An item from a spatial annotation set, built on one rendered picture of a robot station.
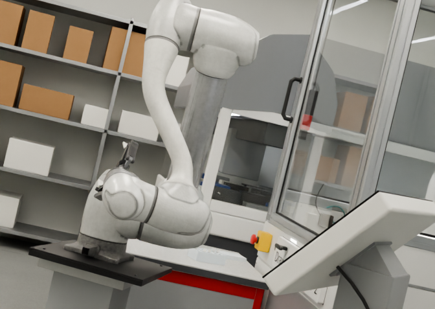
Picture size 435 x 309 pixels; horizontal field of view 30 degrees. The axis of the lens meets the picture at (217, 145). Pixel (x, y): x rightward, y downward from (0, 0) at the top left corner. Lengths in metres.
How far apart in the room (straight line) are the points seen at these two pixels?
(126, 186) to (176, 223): 0.17
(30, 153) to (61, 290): 4.08
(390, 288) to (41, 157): 5.00
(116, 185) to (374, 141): 0.76
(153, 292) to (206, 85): 0.90
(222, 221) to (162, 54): 1.49
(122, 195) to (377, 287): 0.66
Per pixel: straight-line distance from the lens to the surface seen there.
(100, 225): 2.53
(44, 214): 7.10
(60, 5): 6.57
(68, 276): 2.55
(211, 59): 2.35
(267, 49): 3.66
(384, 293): 1.84
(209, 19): 2.35
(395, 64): 2.38
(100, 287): 2.52
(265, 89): 3.65
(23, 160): 6.60
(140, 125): 6.66
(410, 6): 2.41
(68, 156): 7.04
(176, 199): 2.12
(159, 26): 2.33
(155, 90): 2.25
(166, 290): 2.96
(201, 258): 3.08
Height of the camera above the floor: 1.22
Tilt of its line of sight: level
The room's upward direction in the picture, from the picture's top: 14 degrees clockwise
